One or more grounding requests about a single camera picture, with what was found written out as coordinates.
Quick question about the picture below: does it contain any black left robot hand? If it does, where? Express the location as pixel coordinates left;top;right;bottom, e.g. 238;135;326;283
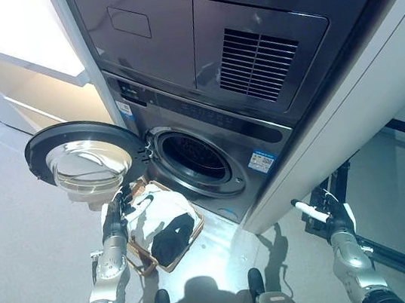
95;182;141;248

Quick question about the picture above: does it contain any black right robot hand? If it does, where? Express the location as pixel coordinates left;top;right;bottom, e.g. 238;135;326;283
290;189;359;247

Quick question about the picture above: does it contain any black garment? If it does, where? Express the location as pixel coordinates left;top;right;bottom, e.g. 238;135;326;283
146;211;201;271

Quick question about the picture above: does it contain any brown wicker laundry basket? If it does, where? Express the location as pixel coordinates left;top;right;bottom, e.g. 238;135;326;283
115;170;213;280

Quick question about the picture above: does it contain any grey front-load washing machine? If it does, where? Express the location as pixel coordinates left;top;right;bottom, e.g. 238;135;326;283
100;43;306;242

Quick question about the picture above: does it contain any white garment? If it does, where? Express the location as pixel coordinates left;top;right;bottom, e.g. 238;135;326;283
121;185;204;256

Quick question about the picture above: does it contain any round glass washer door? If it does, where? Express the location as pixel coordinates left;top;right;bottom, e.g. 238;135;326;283
19;110;158;220

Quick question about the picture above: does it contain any white cabinet side panel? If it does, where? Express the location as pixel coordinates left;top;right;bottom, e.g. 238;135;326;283
210;0;405;237

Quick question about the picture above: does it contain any blue energy label sticker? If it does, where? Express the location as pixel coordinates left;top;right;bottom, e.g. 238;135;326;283
245;146;280;176

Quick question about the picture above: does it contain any silver right robot leg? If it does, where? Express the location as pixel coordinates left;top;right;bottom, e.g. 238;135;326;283
244;262;298;303

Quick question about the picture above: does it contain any small blue white sticker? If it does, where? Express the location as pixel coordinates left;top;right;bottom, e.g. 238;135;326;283
115;97;135;124

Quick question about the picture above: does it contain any white counter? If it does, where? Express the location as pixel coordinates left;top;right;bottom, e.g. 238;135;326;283
0;0;115;141

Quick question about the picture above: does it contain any grey dryer with vent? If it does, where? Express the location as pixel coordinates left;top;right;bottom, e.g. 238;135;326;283
64;0;405;154

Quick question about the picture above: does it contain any black metal frame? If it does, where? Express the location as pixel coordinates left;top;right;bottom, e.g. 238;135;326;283
293;150;405;303

